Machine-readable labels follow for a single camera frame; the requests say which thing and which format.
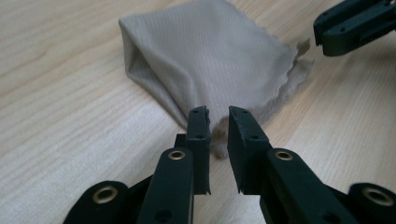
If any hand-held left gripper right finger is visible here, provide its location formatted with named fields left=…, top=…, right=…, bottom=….
left=227, top=105, right=274, bottom=196

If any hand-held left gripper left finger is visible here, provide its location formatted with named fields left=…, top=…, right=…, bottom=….
left=174, top=105, right=213, bottom=196

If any beige grey cloth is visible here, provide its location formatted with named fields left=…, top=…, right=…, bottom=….
left=119, top=0, right=314, bottom=161

